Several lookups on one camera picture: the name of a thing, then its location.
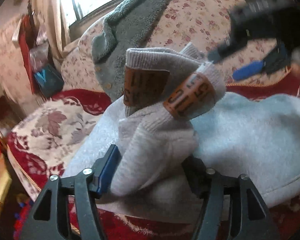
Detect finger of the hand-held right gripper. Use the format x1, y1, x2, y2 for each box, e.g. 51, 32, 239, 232
208, 37, 251, 63
233, 44, 291, 81

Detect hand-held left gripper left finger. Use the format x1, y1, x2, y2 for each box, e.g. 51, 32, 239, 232
20, 144, 122, 240

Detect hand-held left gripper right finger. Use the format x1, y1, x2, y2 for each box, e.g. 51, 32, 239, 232
181, 155, 280, 240

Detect grey fleece pants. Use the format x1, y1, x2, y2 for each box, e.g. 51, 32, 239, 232
62, 42, 300, 224

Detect cream floral quilt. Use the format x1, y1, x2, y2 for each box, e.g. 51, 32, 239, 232
61, 0, 299, 93

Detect red leaf-print plush blanket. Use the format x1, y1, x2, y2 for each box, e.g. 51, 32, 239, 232
6, 75, 300, 240

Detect green fleece jacket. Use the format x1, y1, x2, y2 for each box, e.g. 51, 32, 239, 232
91, 0, 188, 103

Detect teal plastic bag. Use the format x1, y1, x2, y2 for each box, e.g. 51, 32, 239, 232
34, 64, 65, 98

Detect yellow cardboard box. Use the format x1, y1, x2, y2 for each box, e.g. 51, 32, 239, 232
0, 152, 13, 220

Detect clear plastic bag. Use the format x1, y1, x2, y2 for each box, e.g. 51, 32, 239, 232
29, 25, 50, 73

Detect red bag with items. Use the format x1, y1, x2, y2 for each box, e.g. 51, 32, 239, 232
17, 14, 40, 94

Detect beige curtain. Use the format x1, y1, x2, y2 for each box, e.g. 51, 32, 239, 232
31, 0, 73, 60

